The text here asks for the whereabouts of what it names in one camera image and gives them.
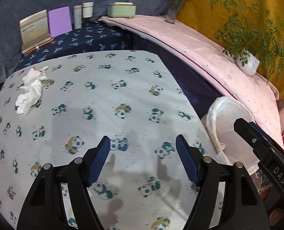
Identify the crumpled white tissue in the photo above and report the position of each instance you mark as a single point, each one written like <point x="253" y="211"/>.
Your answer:
<point x="33" y="88"/>

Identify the beige gold gift box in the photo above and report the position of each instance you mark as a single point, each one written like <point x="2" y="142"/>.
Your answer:
<point x="34" y="31"/>

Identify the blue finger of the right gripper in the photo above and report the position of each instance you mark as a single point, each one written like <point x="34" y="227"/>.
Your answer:
<point x="265" y="135"/>

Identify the navy floral cloth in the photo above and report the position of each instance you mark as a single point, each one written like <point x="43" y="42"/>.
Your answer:
<point x="98" y="36"/>

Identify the white trash bin with liner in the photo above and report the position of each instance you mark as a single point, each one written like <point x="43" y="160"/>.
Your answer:
<point x="228" y="145"/>

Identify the white pot green plant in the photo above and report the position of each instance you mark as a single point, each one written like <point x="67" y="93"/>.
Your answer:
<point x="252" y="30"/>

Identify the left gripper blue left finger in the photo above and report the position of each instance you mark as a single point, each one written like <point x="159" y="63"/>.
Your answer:
<point x="95" y="159"/>

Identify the purple card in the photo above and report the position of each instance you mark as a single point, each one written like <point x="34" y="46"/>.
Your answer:
<point x="59" y="21"/>

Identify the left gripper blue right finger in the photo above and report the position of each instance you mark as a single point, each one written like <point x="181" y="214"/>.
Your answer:
<point x="186" y="154"/>

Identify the panda print tablecloth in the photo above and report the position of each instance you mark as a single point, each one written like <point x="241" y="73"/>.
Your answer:
<point x="129" y="96"/>

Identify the mint green tissue box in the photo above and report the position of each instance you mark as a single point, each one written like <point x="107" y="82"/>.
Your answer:
<point x="121" y="10"/>

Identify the white tall tube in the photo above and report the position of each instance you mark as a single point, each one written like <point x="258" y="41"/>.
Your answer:
<point x="77" y="14"/>

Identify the person's right hand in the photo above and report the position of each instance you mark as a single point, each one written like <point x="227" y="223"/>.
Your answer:
<point x="275" y="214"/>

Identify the white round jar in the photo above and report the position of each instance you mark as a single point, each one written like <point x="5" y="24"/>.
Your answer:
<point x="87" y="9"/>

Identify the pink bed sheet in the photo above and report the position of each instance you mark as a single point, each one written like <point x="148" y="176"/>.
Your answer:
<point x="258" y="95"/>

